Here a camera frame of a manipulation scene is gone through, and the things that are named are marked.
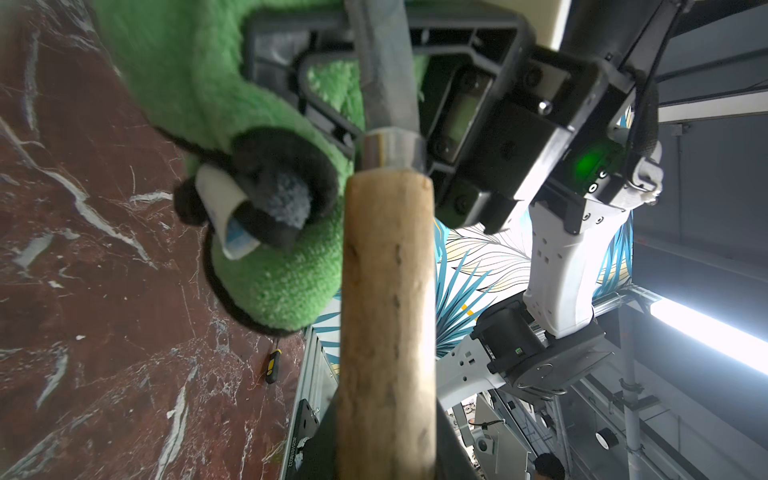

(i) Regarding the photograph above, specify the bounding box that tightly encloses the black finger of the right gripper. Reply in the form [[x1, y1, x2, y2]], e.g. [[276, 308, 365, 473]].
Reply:
[[240, 5, 362, 158]]

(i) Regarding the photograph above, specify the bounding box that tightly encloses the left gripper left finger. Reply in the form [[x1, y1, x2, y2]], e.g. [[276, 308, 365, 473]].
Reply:
[[294, 395, 339, 480]]

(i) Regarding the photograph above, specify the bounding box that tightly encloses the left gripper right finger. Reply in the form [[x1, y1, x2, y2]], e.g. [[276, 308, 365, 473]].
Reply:
[[435, 403, 478, 480]]

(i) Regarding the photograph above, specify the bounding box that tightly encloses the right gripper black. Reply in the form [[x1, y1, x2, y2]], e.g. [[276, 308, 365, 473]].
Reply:
[[407, 5, 636, 234]]

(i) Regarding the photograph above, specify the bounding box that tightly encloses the green rag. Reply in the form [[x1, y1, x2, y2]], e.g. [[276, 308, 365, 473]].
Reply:
[[91, 1, 352, 337]]

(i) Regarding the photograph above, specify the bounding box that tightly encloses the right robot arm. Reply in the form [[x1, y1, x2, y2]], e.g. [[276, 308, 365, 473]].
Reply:
[[407, 1, 689, 408]]

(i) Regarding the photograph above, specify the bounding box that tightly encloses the black yellow screwdriver handle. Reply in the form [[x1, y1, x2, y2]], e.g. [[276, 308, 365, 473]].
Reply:
[[265, 349, 282, 384]]

